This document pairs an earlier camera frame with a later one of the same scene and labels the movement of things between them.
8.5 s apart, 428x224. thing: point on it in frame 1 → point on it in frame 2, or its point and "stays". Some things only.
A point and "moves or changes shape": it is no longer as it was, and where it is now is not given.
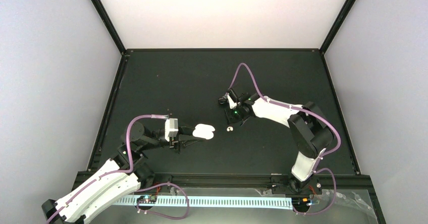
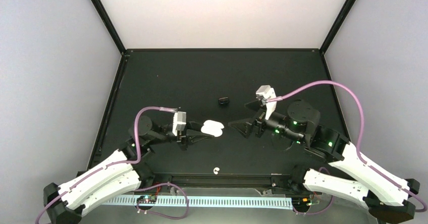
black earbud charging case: x=221 y=101 stays
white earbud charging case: x=204 y=131 moves or changes shape
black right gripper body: x=235 y=116 → x=258 y=122
